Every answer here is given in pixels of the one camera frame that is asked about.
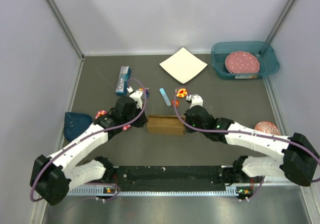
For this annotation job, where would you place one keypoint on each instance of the orange plush flower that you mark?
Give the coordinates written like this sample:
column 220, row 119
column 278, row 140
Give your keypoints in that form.
column 181, row 93

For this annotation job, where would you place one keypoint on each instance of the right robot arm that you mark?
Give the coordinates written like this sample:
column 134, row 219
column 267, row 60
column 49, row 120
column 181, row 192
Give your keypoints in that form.
column 290, row 156

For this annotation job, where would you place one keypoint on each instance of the white square plate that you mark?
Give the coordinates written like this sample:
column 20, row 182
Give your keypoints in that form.
column 183, row 66

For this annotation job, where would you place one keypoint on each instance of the blue toothpaste box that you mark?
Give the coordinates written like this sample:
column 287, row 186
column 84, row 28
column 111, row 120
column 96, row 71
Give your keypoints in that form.
column 124, row 76

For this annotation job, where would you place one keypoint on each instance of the light blue stick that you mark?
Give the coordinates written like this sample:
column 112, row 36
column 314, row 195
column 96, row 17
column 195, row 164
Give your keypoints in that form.
column 165, row 97

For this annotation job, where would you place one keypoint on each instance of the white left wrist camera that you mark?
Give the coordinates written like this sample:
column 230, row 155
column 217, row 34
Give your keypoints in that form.
column 137, row 96

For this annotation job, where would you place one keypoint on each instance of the teal plastic bin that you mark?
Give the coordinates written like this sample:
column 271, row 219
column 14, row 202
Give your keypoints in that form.
column 265, row 54

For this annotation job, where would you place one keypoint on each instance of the orange red small toy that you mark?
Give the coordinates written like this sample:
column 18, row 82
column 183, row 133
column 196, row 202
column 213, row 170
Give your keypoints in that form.
column 175, row 103

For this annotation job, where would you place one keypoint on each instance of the rainbow plush flower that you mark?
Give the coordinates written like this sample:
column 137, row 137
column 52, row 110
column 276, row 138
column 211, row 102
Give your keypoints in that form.
column 146, row 90

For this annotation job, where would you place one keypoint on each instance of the pink patterned bowl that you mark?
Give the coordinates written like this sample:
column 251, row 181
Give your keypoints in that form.
column 267, row 127

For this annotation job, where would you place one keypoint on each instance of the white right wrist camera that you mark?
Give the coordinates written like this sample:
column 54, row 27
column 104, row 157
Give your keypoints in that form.
column 194, row 100

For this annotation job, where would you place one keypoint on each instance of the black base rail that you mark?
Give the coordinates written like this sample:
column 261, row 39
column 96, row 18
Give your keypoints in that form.
column 175, row 178

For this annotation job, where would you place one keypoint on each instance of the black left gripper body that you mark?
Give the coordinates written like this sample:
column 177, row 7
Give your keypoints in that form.
column 138, row 122

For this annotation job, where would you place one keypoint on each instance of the dark blue dish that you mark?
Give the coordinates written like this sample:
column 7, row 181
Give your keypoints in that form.
column 75, row 124

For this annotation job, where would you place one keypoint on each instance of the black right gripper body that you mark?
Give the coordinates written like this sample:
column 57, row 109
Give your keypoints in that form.
column 189, row 122

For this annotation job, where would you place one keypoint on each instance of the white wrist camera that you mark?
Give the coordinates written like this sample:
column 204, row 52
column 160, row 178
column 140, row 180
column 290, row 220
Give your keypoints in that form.
column 137, row 96
column 194, row 100

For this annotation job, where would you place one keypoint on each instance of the pink dotted plate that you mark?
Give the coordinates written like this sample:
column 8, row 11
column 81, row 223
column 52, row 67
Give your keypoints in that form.
column 241, row 62

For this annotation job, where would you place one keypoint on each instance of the pink plush flower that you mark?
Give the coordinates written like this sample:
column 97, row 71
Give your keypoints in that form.
column 100, row 113
column 126, row 127

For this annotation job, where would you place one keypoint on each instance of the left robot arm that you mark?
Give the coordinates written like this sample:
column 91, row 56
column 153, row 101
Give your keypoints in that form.
column 55, row 175

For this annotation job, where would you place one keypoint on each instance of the white cable duct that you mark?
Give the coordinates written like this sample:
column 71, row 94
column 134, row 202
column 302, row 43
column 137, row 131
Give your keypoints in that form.
column 108, row 191

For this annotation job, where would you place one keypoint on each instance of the brown cardboard box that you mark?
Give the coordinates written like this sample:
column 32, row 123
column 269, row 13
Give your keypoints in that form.
column 165, row 125

